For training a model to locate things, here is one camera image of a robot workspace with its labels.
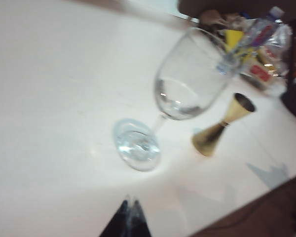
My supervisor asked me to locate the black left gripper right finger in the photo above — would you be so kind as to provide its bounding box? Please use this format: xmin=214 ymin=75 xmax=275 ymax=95
xmin=130 ymin=199 xmax=154 ymax=237

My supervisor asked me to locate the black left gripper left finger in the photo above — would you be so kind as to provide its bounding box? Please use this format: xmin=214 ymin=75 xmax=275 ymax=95
xmin=98 ymin=199 xmax=131 ymax=237

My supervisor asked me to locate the gold double-ended jigger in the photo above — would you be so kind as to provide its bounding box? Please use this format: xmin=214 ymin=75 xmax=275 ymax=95
xmin=192 ymin=92 xmax=257 ymax=158

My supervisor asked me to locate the clear wine glass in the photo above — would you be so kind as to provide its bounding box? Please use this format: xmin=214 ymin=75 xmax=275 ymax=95
xmin=112 ymin=26 xmax=240 ymax=172

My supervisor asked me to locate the clear plastic water bottle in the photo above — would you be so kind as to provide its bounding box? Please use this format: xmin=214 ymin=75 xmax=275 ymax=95
xmin=217 ymin=6 xmax=285 ymax=75

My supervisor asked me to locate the yellow paper sheet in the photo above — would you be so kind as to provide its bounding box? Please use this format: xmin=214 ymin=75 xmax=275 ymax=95
xmin=223 ymin=29 xmax=259 ymax=60

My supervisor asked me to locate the clear bag with red label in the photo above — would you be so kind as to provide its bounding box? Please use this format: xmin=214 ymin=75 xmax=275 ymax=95
xmin=239 ymin=24 xmax=294 ymax=96

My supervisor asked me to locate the crumpled brown paper bag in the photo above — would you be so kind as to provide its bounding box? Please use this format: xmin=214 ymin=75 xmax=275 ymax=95
xmin=199 ymin=8 xmax=228 ymax=28

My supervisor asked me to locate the brown desk divider panel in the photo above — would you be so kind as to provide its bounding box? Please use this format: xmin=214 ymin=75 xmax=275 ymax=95
xmin=177 ymin=0 xmax=296 ymax=20

